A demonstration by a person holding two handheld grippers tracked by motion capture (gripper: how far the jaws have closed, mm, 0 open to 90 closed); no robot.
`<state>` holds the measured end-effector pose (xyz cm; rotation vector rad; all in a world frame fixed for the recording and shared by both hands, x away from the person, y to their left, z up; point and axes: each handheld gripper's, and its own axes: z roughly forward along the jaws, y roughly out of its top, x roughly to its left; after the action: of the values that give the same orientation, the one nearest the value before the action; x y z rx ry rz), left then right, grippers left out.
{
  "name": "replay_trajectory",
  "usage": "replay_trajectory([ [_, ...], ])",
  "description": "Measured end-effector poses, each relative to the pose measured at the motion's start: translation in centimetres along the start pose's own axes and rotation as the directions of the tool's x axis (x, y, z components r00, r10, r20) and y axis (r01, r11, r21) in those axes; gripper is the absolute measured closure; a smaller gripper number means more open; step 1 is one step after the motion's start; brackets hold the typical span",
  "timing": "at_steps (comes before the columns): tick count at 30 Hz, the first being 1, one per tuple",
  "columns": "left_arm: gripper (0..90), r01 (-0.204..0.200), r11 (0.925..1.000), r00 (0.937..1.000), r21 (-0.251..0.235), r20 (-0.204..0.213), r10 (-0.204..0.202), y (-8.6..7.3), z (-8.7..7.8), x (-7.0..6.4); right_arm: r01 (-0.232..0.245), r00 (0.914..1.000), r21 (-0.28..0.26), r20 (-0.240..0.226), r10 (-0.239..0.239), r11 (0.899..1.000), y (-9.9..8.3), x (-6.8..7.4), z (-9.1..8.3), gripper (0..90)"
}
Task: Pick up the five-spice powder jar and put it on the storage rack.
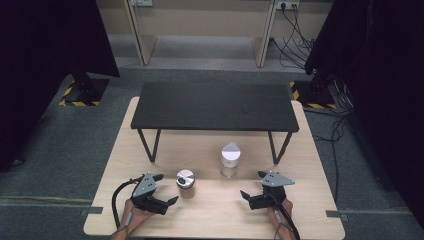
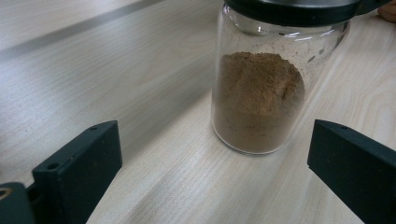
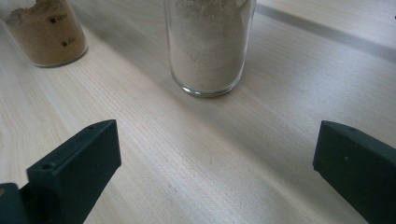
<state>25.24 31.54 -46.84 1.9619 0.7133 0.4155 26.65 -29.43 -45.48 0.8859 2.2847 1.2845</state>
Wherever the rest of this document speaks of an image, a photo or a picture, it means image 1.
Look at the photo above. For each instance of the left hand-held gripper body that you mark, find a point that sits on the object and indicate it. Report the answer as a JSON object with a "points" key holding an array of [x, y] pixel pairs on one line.
{"points": [[145, 186]]}

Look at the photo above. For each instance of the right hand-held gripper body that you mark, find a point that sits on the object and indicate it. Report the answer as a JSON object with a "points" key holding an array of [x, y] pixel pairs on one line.
{"points": [[275, 181]]}

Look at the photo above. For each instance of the brown spice jar silver lid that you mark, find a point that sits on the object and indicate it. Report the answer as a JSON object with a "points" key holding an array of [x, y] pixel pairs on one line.
{"points": [[185, 181]]}

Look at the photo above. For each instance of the glass jar white lid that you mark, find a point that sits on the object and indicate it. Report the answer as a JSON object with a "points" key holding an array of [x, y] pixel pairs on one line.
{"points": [[230, 158]]}

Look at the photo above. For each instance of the black shelf with metal legs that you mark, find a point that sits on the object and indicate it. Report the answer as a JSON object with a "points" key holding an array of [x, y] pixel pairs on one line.
{"points": [[213, 105]]}

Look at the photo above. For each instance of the person's left hand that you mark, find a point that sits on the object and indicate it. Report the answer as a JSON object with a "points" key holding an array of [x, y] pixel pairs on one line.
{"points": [[136, 216]]}

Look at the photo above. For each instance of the person's right hand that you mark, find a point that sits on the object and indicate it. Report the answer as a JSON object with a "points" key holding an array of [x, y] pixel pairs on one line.
{"points": [[283, 213]]}

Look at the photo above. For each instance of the grey floor tape strip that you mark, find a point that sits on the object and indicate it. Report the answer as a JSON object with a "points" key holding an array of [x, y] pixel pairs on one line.
{"points": [[91, 210], [336, 215]]}

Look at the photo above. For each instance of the black stand base striped tape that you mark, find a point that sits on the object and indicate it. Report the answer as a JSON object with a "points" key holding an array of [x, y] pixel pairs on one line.
{"points": [[86, 93], [313, 96]]}

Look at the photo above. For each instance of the beige wooden partition panel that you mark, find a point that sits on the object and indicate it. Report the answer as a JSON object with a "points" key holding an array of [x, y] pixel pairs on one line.
{"points": [[263, 46], [143, 43]]}

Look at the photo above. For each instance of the dark curtain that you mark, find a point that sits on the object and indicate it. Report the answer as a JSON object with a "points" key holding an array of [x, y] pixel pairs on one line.
{"points": [[383, 83], [40, 66]]}

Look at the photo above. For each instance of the white wall socket with plugs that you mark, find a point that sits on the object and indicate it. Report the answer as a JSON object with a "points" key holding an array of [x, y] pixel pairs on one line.
{"points": [[286, 4]]}

